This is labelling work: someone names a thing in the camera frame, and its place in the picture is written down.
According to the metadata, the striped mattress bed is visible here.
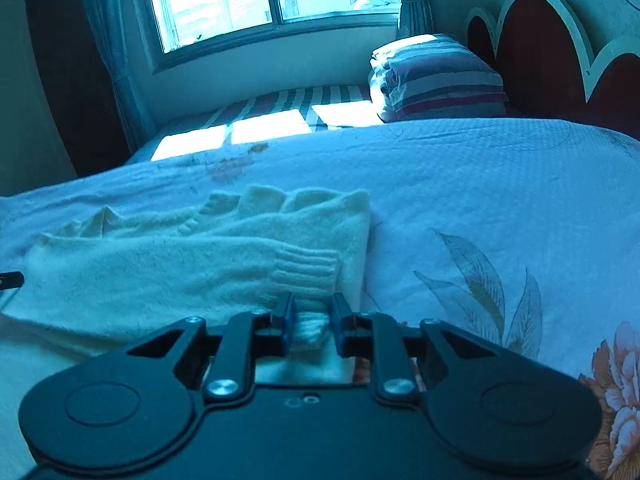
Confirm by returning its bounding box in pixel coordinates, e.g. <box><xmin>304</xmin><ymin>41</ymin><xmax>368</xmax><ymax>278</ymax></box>
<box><xmin>125</xmin><ymin>85</ymin><xmax>381</xmax><ymax>163</ymax></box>

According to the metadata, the floral sheet bed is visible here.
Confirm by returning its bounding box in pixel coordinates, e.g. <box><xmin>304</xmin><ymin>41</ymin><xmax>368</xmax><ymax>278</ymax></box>
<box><xmin>0</xmin><ymin>117</ymin><xmax>640</xmax><ymax>480</ymax></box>

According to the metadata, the blue window curtain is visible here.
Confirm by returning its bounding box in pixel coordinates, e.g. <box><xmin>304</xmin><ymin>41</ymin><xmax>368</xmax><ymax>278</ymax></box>
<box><xmin>390</xmin><ymin>0</ymin><xmax>436</xmax><ymax>41</ymax></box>
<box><xmin>75</xmin><ymin>0</ymin><xmax>156</xmax><ymax>141</ymax></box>

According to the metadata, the folded striped quilt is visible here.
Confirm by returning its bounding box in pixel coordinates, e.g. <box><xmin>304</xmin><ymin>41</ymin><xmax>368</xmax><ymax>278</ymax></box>
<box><xmin>369</xmin><ymin>34</ymin><xmax>510</xmax><ymax>123</ymax></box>

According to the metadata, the red scalloped headboard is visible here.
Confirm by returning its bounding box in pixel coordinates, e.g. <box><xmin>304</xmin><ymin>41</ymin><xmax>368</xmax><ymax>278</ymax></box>
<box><xmin>465</xmin><ymin>0</ymin><xmax>640</xmax><ymax>141</ymax></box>

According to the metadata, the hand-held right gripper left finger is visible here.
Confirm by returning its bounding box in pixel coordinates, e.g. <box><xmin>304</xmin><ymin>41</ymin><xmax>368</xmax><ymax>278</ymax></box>
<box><xmin>125</xmin><ymin>292</ymin><xmax>296</xmax><ymax>406</ymax></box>

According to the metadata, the white towel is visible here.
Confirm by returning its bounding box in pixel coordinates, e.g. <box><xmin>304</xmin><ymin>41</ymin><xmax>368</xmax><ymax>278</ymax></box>
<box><xmin>2</xmin><ymin>185</ymin><xmax>373</xmax><ymax>386</ymax></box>

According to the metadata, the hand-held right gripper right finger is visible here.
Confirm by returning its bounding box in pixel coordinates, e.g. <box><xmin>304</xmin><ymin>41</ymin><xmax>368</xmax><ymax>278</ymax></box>
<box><xmin>330</xmin><ymin>292</ymin><xmax>506</xmax><ymax>406</ymax></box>

